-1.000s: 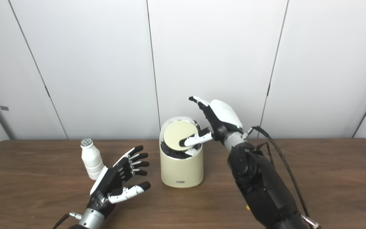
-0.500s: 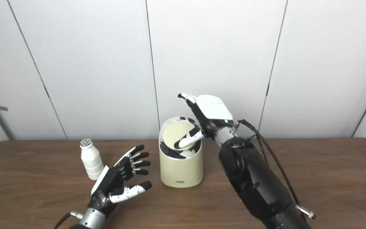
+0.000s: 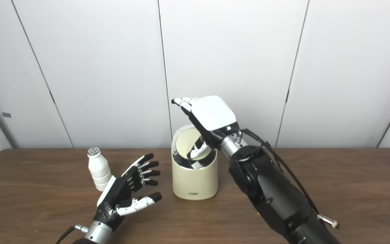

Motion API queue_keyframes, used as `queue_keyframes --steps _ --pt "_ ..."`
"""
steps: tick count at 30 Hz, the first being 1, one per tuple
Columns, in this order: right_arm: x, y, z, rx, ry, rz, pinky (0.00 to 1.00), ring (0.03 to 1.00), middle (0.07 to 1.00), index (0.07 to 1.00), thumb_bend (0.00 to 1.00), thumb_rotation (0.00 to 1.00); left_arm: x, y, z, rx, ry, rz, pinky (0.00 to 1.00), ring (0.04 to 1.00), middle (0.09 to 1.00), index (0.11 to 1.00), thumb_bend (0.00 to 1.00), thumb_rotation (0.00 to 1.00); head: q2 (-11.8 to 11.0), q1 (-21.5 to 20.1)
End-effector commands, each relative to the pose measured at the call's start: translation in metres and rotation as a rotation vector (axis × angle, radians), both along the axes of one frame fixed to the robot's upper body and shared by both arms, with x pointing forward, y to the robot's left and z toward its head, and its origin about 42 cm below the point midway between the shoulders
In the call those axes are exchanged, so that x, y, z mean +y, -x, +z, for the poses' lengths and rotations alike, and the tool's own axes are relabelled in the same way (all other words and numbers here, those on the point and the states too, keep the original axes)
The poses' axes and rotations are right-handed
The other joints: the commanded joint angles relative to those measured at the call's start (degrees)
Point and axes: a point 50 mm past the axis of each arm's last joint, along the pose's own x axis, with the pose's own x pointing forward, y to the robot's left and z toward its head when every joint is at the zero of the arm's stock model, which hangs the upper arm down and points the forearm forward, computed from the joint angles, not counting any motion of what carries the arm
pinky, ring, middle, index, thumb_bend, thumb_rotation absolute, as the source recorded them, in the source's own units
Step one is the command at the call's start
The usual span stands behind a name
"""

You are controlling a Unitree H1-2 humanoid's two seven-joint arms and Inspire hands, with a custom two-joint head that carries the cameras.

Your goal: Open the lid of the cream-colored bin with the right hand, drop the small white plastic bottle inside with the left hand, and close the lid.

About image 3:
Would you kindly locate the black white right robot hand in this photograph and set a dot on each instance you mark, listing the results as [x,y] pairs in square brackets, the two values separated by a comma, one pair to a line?
[212,113]

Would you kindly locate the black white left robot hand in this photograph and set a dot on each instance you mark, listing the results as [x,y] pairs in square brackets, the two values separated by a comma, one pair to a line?
[117,196]

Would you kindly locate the small white plastic bottle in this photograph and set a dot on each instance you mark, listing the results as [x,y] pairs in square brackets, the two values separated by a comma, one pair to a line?
[98,169]

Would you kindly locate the round cream bin lid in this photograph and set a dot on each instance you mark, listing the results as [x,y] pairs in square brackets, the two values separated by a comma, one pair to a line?
[185,145]

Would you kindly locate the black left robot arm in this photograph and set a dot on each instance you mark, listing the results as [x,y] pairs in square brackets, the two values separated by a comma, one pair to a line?
[96,232]

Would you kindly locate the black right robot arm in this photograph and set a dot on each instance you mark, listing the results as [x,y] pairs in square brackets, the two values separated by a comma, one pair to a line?
[276,196]

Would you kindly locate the cream-colored bin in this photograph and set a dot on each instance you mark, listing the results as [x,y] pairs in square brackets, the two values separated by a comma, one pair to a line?
[195,183]

